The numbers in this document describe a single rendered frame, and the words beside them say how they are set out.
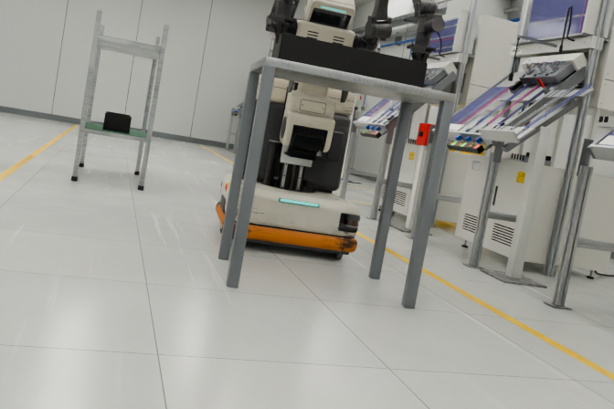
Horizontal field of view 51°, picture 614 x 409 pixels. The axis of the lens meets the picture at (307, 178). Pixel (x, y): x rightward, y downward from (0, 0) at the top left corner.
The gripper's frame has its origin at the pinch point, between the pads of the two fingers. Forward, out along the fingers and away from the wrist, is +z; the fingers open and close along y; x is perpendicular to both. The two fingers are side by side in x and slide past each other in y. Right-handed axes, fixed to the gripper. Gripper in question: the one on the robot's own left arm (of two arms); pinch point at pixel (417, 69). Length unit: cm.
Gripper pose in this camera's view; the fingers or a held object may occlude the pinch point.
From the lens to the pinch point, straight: 259.5
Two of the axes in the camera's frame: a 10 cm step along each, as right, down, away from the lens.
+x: -2.0, -1.1, 9.7
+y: 9.7, 1.4, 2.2
